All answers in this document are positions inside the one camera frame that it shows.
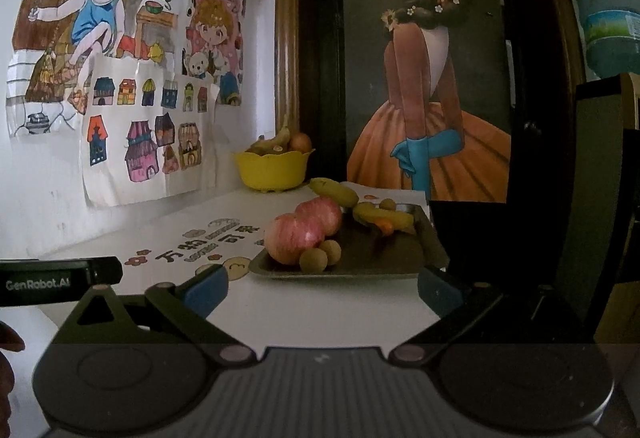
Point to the green-yellow banana bunch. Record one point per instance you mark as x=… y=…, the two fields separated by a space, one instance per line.
x=280 y=138

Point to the yellow banana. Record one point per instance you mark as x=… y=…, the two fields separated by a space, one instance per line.
x=385 y=215
x=332 y=190

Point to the yellow scalloped bowl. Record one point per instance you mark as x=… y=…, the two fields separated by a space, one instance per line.
x=272 y=171

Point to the small orange mandarin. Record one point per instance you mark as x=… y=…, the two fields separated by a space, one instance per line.
x=384 y=227

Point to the coloured houses drawing sheet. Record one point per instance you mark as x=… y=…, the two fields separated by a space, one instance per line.
x=150 y=111

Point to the white printed table cover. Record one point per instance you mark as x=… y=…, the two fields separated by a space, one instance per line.
x=125 y=238

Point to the round brown fruit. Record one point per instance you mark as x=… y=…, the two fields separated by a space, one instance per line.
x=301 y=142

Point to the red apple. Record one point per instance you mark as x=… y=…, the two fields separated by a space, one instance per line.
x=287 y=238
x=325 y=215

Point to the boy with fan drawing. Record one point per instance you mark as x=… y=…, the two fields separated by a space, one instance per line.
x=100 y=8

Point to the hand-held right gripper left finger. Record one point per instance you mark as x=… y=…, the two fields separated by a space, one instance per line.
x=207 y=290

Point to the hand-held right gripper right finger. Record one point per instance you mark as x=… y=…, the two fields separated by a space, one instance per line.
x=435 y=290

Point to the person's left hand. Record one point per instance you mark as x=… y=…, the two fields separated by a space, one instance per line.
x=7 y=338

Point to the grey cabinet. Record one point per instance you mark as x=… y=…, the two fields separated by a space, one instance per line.
x=610 y=218

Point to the brown longan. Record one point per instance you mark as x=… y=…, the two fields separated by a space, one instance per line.
x=387 y=205
x=332 y=250

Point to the small green fruit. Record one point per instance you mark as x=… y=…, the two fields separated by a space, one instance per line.
x=313 y=261

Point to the girl with dog drawing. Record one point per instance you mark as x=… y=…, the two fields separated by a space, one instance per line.
x=215 y=33

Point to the sunflower hat girl poster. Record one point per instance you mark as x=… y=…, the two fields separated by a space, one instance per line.
x=425 y=68

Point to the metal tray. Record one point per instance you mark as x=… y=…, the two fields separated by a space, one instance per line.
x=380 y=253

